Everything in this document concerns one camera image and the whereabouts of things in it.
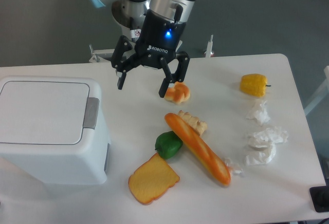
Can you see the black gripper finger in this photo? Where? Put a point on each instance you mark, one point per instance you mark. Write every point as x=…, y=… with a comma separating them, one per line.
x=177, y=76
x=124, y=59

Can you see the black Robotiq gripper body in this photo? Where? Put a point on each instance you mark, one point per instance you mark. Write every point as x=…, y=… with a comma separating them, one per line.
x=159, y=38

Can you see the white push-button trash can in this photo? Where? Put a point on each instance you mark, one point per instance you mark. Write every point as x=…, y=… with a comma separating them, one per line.
x=53, y=128

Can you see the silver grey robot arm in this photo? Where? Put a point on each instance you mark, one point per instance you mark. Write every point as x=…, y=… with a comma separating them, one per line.
x=130, y=16

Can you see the braided bread roll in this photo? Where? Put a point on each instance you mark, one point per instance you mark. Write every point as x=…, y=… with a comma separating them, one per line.
x=178, y=94

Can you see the beige ginger root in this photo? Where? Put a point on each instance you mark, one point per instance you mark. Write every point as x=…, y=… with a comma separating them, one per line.
x=197, y=125

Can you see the yellow bell pepper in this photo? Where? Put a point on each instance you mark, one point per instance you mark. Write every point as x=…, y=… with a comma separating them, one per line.
x=254, y=84

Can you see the green bell pepper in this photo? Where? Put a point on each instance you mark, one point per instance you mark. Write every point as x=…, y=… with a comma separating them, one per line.
x=168, y=144

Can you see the crumpled white tissue upper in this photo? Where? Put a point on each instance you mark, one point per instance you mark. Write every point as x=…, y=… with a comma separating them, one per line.
x=259, y=113

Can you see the orange baguette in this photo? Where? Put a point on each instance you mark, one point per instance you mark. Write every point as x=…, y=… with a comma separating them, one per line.
x=208, y=158

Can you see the crumpled white tissue middle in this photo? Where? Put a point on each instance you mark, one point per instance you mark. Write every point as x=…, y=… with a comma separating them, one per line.
x=267, y=137

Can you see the toast bread slice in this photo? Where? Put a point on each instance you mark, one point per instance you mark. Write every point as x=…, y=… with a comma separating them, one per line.
x=152, y=179

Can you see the small crumpled white tissue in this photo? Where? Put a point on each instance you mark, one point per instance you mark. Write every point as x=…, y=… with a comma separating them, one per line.
x=234, y=168

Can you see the crumpled white tissue lower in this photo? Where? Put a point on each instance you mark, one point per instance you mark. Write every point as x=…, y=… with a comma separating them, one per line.
x=260, y=157

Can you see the black device at edge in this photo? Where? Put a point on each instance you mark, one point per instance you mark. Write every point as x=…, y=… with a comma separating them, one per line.
x=319, y=196

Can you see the white frame at right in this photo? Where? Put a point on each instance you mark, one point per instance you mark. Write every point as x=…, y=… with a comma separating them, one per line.
x=319, y=94

